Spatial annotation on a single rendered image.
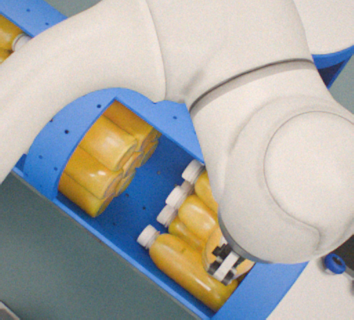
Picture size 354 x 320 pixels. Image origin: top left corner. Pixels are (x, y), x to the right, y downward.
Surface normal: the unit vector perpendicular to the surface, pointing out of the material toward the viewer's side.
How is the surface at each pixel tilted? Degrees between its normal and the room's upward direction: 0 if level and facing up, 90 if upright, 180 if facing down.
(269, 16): 23
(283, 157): 12
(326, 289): 0
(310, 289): 0
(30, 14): 34
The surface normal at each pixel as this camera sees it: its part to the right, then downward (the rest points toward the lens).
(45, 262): 0.01, -0.25
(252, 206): -0.80, 0.41
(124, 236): 0.50, -0.76
